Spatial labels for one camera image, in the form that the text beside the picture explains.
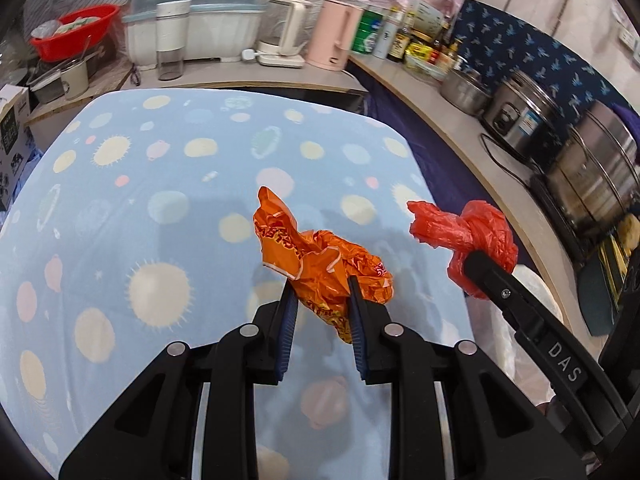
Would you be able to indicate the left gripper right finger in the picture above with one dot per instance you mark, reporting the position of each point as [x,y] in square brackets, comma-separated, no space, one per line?
[453,412]

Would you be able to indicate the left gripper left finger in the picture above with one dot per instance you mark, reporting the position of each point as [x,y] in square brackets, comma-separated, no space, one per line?
[190,412]

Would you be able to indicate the red plastic bag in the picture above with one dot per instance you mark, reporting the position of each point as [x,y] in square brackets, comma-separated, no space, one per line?
[480,226]

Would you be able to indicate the black induction cooker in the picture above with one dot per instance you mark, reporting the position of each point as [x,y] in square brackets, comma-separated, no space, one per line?
[577,250]

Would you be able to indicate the large steel steamer pot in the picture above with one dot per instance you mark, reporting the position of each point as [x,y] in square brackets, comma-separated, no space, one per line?
[595,178]

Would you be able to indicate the blue spotted tablecloth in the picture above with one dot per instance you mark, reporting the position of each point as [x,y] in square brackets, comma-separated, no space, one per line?
[135,229]

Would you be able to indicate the steel rice cooker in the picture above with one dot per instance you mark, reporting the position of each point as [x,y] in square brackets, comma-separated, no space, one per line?
[521,115]

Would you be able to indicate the small steel pot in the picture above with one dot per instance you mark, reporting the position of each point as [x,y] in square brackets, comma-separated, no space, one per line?
[464,89]

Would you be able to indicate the white green cardboard box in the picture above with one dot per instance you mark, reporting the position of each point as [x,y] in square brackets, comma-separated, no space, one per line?
[15,145]

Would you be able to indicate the dark sauce bottle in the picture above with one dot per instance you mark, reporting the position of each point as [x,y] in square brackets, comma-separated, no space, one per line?
[402,38]

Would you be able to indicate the white bottle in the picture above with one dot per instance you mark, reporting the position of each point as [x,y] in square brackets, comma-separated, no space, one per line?
[387,33]

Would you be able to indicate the green tin can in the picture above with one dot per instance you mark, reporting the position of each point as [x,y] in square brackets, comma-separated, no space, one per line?
[367,31]

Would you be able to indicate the pink electric kettle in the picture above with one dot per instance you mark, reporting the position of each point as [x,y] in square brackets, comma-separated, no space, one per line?
[333,35]

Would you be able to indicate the white electric kettle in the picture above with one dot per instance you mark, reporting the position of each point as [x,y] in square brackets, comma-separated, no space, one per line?
[282,47]

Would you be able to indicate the red plastic basin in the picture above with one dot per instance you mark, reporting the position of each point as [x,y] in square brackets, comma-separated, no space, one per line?
[79,31]

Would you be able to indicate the white blender cup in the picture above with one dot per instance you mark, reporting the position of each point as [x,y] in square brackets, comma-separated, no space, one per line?
[171,22]

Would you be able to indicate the white dish rack with lid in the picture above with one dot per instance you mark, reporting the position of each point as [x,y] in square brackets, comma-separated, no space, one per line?
[219,29]

